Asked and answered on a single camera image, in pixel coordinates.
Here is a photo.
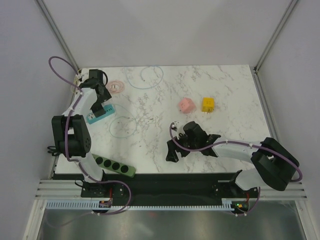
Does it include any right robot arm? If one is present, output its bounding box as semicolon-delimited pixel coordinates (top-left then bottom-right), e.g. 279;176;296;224
165;121;303;197

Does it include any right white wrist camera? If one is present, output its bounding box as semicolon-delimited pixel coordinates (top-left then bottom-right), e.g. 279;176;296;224
171;121;185;140

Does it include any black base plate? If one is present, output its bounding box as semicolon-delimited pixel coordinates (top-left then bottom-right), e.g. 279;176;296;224
81;173;258;207

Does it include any pink cube plug adapter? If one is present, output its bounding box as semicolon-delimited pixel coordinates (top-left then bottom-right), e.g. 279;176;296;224
178;97;196;114

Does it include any light blue thin cable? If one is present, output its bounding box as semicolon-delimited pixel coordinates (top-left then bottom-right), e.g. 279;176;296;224
102;65;165;140

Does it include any teal power strip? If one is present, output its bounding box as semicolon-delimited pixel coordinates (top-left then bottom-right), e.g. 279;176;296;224
86;104;116;125

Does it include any yellow thin cable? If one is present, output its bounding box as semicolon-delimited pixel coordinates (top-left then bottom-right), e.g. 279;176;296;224
70;70;83;95

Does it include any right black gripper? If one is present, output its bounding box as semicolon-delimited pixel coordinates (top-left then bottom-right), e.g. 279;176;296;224
166;130;199;163

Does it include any yellow cube plug adapter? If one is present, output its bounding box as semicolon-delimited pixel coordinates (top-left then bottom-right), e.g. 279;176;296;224
201;97;215;113

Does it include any pink coiled cable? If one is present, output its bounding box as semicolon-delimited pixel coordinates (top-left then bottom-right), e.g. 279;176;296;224
104;79;126;95

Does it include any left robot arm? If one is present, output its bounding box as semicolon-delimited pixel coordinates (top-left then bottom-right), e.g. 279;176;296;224
51;69;112;197

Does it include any green power strip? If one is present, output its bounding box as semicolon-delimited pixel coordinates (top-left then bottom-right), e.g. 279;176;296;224
92;154;136;178

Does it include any white slotted cable duct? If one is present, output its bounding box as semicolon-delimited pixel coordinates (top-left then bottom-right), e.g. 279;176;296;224
45;199;235;211

